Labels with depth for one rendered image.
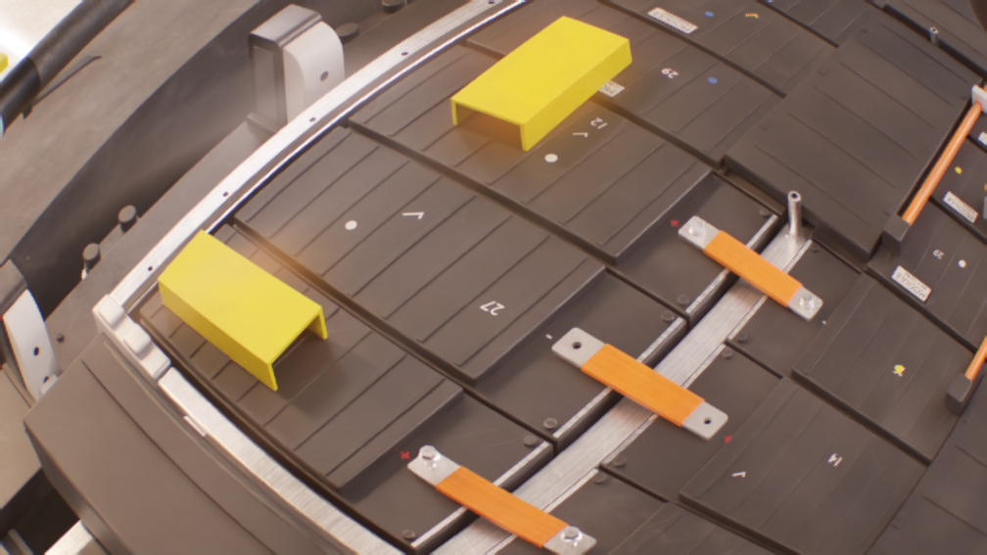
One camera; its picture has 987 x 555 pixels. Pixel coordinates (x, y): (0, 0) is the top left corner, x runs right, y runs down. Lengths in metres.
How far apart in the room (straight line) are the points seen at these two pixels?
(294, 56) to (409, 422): 0.49
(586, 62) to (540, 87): 0.05
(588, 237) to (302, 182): 0.24
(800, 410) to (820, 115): 0.36
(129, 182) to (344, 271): 0.61
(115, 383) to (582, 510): 0.37
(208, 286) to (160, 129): 0.60
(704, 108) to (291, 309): 0.40
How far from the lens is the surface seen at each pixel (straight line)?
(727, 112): 1.54
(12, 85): 1.12
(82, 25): 1.15
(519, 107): 1.49
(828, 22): 1.71
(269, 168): 1.55
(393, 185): 1.48
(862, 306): 1.37
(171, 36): 1.98
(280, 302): 1.36
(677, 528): 1.22
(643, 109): 1.53
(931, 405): 1.30
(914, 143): 1.55
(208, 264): 1.41
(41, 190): 1.82
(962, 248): 1.45
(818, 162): 1.49
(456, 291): 1.39
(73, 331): 1.65
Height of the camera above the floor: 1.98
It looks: 44 degrees down
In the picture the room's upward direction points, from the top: 7 degrees counter-clockwise
